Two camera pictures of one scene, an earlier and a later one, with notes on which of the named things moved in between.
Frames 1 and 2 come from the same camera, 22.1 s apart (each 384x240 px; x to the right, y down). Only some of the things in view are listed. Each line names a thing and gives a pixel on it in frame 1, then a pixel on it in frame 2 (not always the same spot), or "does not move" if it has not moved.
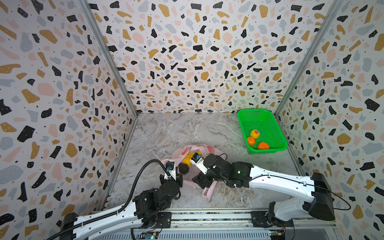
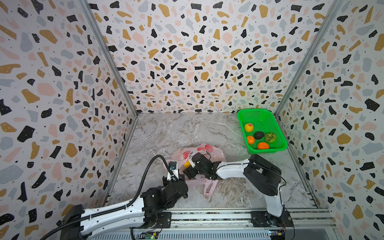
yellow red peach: x=255 y=133 -> x=249 y=127
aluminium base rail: x=227 y=224 does not move
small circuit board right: x=277 y=234 does not move
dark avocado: x=183 y=168 -> x=259 y=135
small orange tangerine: x=251 y=141 does not move
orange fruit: x=262 y=145 does not move
